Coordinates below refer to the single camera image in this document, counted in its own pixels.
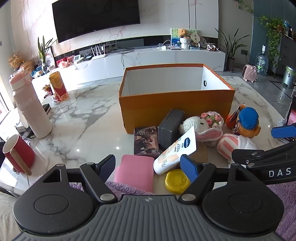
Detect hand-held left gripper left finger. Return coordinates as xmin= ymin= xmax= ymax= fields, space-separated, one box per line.
xmin=44 ymin=154 xmax=117 ymax=204

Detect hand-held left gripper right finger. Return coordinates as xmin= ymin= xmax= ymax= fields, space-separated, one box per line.
xmin=179 ymin=154 xmax=255 ymax=203

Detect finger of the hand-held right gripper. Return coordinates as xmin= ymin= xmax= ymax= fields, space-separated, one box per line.
xmin=232 ymin=142 xmax=296 ymax=168
xmin=271 ymin=124 xmax=296 ymax=142

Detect yellow round lid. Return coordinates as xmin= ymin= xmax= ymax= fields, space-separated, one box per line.
xmin=165 ymin=169 xmax=191 ymax=194

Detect white lotion tube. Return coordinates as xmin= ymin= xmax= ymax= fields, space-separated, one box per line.
xmin=153 ymin=126 xmax=197 ymax=175

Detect pink case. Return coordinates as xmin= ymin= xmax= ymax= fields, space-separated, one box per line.
xmin=114 ymin=154 xmax=155 ymax=193

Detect dark grey box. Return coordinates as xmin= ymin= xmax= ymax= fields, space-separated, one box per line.
xmin=158 ymin=109 xmax=185 ymax=151

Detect orange cardboard box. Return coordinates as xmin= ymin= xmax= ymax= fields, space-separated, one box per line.
xmin=119 ymin=63 xmax=235 ymax=134

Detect brown cardboard sheet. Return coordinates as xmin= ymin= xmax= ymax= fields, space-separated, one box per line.
xmin=195 ymin=142 xmax=229 ymax=168

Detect purple fluffy blanket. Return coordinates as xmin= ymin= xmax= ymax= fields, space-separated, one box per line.
xmin=69 ymin=181 xmax=296 ymax=241

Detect smartphone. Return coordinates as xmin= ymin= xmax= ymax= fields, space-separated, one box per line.
xmin=284 ymin=90 xmax=296 ymax=127

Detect plush bear with blue cap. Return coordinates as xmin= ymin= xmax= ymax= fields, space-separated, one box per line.
xmin=233 ymin=107 xmax=261 ymax=139

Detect pink striped white plush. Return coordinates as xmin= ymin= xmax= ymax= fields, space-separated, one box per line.
xmin=217 ymin=133 xmax=258 ymax=161

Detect white crochet bunny with flowers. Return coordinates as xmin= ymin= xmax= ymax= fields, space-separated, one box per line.
xmin=179 ymin=111 xmax=224 ymax=147

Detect illustrated card box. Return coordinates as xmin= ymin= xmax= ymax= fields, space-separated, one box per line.
xmin=134 ymin=126 xmax=160 ymax=159

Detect orange pouch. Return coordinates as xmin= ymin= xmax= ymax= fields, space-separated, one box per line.
xmin=225 ymin=103 xmax=246 ymax=129

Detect silver trash can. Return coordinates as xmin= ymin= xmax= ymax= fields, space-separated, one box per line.
xmin=282 ymin=65 xmax=296 ymax=89

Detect pink space heater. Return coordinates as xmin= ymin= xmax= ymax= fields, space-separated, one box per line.
xmin=242 ymin=65 xmax=258 ymax=82

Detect clear water jug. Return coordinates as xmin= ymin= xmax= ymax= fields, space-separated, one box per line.
xmin=255 ymin=45 xmax=269 ymax=76

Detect white bottle with pink lid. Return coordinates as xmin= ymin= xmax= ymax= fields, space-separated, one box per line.
xmin=9 ymin=71 xmax=53 ymax=139

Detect orange and yellow carton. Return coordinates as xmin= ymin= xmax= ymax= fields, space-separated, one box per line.
xmin=49 ymin=71 xmax=69 ymax=102

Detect tall leafy potted plant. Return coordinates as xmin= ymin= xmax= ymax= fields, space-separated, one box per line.
xmin=215 ymin=28 xmax=250 ymax=72

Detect trailing vine plant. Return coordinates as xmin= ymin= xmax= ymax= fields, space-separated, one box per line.
xmin=254 ymin=15 xmax=287 ymax=67

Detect white marble media cabinet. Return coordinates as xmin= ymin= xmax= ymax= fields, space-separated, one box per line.
xmin=31 ymin=47 xmax=226 ymax=93

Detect white router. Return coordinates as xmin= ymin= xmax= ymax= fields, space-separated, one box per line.
xmin=91 ymin=44 xmax=107 ymax=60

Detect green plant in glass vase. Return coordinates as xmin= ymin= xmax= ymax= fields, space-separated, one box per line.
xmin=37 ymin=36 xmax=57 ymax=71

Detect green painted picture board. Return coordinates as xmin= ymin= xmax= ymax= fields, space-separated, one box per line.
xmin=171 ymin=28 xmax=198 ymax=47

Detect dried orange flowers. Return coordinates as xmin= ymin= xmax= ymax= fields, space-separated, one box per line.
xmin=8 ymin=52 xmax=23 ymax=70

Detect black television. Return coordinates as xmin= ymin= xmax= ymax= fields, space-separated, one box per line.
xmin=52 ymin=0 xmax=141 ymax=43

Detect red mug with wooden handle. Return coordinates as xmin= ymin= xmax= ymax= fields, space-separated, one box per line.
xmin=3 ymin=134 xmax=35 ymax=176

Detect black cable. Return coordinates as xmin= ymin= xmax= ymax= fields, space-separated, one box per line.
xmin=114 ymin=47 xmax=134 ymax=70

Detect white wall cabinet doors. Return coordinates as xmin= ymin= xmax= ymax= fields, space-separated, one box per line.
xmin=188 ymin=0 xmax=220 ymax=39

